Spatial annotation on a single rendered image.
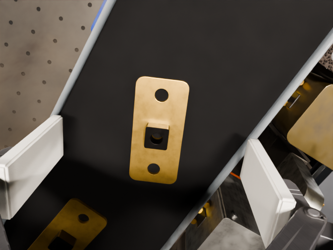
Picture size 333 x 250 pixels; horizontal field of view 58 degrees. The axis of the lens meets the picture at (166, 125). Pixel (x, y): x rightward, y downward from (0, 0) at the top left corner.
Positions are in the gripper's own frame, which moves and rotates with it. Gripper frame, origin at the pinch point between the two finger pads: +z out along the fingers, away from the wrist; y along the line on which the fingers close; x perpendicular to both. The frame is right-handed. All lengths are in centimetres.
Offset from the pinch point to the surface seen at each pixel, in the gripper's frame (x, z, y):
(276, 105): 3.4, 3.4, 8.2
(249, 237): -12.8, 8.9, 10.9
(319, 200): -7.7, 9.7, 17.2
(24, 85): -11, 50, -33
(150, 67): 4.8, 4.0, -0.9
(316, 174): -10.0, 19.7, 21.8
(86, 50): 5.5, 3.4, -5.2
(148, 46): 6.3, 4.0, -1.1
